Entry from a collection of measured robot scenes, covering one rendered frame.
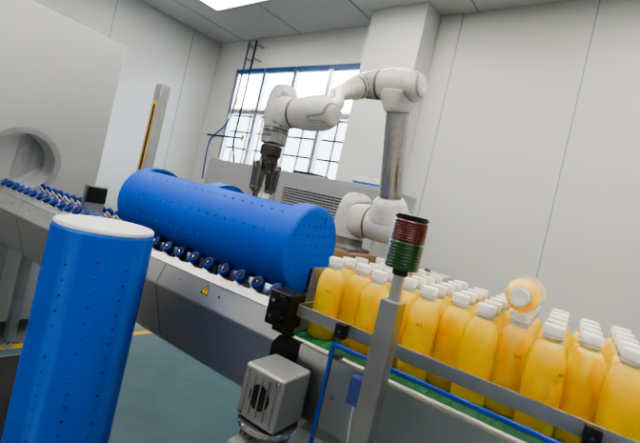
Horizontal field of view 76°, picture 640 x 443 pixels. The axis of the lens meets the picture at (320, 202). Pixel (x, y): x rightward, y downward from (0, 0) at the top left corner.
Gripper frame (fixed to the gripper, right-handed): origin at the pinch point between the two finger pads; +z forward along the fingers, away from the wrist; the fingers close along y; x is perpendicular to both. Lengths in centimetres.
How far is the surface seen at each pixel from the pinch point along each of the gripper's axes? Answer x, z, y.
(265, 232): 17.1, 7.8, 14.0
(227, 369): 9, 54, 8
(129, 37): -465, -166, -195
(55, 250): -22, 24, 52
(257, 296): 17.6, 27.4, 11.5
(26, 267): -171, 71, -6
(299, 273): 25.8, 18.1, 4.3
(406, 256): 70, 1, 39
